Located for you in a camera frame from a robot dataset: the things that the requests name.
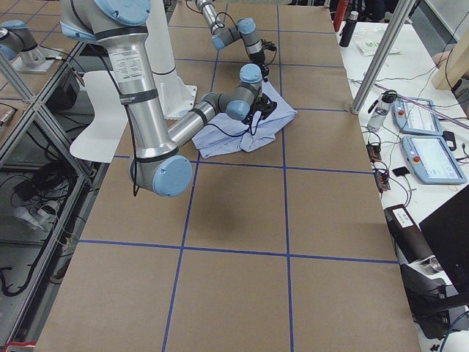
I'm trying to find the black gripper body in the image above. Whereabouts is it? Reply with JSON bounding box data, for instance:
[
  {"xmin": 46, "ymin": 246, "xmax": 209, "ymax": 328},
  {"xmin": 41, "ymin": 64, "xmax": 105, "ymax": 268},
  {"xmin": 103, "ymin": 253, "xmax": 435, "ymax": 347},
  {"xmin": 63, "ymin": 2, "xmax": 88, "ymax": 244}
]
[
  {"xmin": 245, "ymin": 93, "xmax": 278, "ymax": 123},
  {"xmin": 248, "ymin": 50, "xmax": 269, "ymax": 72}
]

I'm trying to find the blue striped button shirt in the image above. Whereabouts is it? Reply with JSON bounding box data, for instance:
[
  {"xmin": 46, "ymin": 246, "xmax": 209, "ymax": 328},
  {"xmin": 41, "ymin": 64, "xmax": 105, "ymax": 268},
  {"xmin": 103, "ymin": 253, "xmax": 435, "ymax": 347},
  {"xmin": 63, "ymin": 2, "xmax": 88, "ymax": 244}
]
[{"xmin": 192, "ymin": 82, "xmax": 297, "ymax": 158}]

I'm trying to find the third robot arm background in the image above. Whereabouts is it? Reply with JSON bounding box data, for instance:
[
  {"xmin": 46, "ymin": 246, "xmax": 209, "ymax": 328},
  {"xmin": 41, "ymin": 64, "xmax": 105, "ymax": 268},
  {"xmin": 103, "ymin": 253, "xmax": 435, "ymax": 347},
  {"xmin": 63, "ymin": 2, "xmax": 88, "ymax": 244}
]
[{"xmin": 1, "ymin": 20, "xmax": 45, "ymax": 70}]

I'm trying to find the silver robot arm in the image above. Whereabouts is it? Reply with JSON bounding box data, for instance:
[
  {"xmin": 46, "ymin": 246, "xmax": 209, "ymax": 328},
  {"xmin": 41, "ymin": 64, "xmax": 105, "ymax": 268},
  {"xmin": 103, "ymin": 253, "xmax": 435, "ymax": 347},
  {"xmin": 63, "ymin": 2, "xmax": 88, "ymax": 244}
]
[
  {"xmin": 195, "ymin": 0, "xmax": 276, "ymax": 81},
  {"xmin": 60, "ymin": 1, "xmax": 277, "ymax": 197}
]

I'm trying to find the black thermos bottle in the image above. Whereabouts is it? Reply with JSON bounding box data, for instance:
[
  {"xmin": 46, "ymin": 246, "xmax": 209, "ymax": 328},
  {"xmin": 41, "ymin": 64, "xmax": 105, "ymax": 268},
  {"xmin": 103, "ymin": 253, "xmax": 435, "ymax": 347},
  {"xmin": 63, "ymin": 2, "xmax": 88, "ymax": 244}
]
[{"xmin": 339, "ymin": 11, "xmax": 359, "ymax": 48}]

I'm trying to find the red bottle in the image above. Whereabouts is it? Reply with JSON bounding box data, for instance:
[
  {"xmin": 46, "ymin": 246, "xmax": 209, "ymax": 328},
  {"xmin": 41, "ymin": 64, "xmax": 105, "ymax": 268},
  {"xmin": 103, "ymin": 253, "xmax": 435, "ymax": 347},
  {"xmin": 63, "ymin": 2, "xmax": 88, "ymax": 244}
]
[{"xmin": 333, "ymin": 0, "xmax": 350, "ymax": 32}]

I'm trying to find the white paper green print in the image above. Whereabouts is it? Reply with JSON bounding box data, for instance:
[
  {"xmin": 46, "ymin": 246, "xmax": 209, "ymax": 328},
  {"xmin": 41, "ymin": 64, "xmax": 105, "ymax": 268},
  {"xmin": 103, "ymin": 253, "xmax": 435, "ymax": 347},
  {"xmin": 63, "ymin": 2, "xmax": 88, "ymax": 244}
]
[{"xmin": 352, "ymin": 37, "xmax": 380, "ymax": 56}]

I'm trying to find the clear water bottle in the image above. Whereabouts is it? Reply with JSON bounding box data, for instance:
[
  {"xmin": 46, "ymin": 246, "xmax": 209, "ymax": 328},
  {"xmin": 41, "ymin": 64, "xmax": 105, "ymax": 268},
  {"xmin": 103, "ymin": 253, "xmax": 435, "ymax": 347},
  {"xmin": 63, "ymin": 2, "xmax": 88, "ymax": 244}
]
[{"xmin": 366, "ymin": 89, "xmax": 398, "ymax": 132}]

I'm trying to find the orange black hub upper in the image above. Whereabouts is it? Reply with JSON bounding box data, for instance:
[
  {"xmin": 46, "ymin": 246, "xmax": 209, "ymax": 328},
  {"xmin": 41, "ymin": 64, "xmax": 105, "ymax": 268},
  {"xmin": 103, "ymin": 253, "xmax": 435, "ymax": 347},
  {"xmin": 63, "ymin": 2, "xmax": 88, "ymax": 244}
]
[{"xmin": 366, "ymin": 143, "xmax": 382, "ymax": 163}]

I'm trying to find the orange black hub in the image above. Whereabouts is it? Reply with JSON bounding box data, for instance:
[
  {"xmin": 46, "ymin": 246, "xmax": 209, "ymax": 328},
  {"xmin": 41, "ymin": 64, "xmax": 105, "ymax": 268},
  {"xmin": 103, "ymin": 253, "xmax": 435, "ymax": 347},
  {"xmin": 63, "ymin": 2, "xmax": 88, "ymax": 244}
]
[
  {"xmin": 366, "ymin": 143, "xmax": 382, "ymax": 163},
  {"xmin": 373, "ymin": 169, "xmax": 391, "ymax": 194}
]

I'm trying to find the orange black hub lower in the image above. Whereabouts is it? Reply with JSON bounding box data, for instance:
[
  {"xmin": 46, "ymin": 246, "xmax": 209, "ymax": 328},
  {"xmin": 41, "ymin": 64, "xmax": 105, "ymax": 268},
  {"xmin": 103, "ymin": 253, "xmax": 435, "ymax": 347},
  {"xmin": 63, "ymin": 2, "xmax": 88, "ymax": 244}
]
[{"xmin": 373, "ymin": 169, "xmax": 391, "ymax": 194}]

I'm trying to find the upper teach pendant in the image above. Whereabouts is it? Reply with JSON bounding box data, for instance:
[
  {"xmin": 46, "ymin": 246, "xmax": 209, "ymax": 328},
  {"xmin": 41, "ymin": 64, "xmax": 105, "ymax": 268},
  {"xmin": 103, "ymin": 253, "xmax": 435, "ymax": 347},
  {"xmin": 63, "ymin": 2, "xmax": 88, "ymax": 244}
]
[{"xmin": 391, "ymin": 99, "xmax": 443, "ymax": 136}]

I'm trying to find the teach pendant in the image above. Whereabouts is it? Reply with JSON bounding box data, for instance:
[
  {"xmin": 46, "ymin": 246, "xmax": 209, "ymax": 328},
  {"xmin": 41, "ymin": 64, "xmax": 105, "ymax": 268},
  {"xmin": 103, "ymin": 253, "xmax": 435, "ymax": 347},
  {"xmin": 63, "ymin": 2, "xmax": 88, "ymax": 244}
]
[
  {"xmin": 391, "ymin": 99, "xmax": 443, "ymax": 136},
  {"xmin": 402, "ymin": 135, "xmax": 467, "ymax": 185}
]

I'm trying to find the small black pad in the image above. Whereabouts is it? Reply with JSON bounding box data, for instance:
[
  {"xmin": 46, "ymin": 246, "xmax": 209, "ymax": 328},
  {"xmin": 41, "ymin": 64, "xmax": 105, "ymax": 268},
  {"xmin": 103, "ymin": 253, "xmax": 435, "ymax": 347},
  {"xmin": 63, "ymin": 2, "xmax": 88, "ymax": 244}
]
[{"xmin": 392, "ymin": 166, "xmax": 410, "ymax": 177}]

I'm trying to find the white plastic chair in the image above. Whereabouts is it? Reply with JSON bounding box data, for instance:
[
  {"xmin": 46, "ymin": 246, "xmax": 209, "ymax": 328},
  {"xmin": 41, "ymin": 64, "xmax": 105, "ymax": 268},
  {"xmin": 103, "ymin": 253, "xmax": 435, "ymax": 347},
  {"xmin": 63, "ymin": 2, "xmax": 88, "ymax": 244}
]
[{"xmin": 70, "ymin": 70, "xmax": 128, "ymax": 163}]

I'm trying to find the lower teach pendant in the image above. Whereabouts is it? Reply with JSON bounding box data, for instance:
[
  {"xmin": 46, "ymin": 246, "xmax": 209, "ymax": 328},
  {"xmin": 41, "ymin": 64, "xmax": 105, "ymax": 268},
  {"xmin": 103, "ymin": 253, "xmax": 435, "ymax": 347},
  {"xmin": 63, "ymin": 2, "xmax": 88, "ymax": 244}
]
[{"xmin": 402, "ymin": 135, "xmax": 467, "ymax": 185}]

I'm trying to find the black monitor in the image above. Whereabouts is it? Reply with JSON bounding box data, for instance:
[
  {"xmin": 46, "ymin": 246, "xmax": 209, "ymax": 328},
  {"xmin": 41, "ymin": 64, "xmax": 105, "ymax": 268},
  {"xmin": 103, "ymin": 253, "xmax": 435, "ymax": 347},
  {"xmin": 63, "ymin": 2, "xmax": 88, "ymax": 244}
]
[{"xmin": 420, "ymin": 187, "xmax": 469, "ymax": 293}]

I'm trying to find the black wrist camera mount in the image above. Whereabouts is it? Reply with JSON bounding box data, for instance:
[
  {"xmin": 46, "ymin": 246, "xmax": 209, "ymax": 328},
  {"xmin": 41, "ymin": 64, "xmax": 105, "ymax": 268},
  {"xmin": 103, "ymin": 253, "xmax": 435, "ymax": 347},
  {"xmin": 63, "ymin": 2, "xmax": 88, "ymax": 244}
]
[{"xmin": 262, "ymin": 40, "xmax": 277, "ymax": 52}]

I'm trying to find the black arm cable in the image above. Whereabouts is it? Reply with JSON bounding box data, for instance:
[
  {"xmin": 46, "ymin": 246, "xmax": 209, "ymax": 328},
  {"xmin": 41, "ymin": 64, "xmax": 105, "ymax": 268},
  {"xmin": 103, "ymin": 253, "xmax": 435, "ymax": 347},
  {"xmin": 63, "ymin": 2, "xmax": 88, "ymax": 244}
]
[
  {"xmin": 130, "ymin": 93, "xmax": 265, "ymax": 198},
  {"xmin": 214, "ymin": 12, "xmax": 278, "ymax": 63}
]

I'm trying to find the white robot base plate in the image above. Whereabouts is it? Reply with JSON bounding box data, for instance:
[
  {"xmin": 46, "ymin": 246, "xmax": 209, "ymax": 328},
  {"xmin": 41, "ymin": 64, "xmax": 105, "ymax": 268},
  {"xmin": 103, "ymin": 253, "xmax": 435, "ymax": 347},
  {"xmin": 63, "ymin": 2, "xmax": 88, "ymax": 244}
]
[{"xmin": 153, "ymin": 71, "xmax": 197, "ymax": 120}]

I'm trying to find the grey aluminium post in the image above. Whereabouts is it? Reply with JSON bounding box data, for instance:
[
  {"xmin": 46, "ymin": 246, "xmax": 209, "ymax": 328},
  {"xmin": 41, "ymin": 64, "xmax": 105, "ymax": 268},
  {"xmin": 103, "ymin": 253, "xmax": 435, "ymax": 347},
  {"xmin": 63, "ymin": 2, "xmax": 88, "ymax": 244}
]
[{"xmin": 350, "ymin": 0, "xmax": 419, "ymax": 115}]

